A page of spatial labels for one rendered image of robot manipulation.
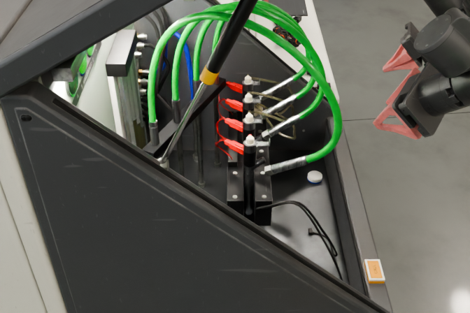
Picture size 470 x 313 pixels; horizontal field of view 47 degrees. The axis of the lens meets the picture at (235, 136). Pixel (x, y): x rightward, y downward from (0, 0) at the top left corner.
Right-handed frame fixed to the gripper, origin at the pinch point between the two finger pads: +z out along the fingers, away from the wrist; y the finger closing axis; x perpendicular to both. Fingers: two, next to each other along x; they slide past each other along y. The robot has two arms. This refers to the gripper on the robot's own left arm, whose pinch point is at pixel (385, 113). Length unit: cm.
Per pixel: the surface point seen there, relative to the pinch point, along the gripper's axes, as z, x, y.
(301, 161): 20.5, 1.2, 4.0
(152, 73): 31.8, -29.0, 7.4
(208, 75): -3.9, -24.9, 21.9
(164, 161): 10.4, -19.6, 27.8
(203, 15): 15.0, -30.3, 2.0
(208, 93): 50, -16, -10
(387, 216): 124, 93, -80
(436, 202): 117, 108, -101
